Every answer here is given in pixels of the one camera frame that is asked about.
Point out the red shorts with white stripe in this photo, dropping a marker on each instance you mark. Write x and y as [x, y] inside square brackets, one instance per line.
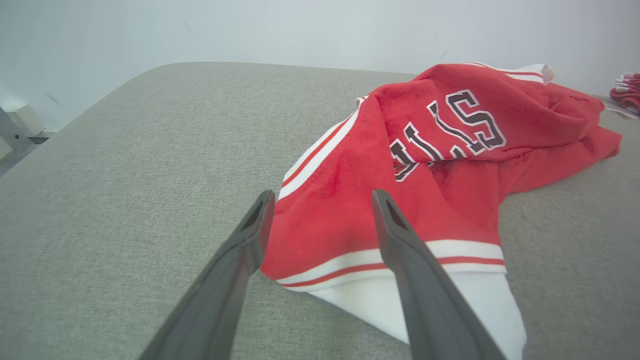
[627, 92]

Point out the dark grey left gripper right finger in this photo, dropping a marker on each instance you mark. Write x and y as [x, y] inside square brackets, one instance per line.
[430, 300]

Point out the grey metal frame bar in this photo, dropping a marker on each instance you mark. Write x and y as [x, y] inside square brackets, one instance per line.
[12, 132]

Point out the red white basketball jersey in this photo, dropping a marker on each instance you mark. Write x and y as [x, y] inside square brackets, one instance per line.
[345, 200]

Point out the small white box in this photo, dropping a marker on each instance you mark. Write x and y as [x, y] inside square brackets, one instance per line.
[27, 119]

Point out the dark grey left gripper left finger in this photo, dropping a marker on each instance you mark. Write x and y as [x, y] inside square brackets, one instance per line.
[220, 295]

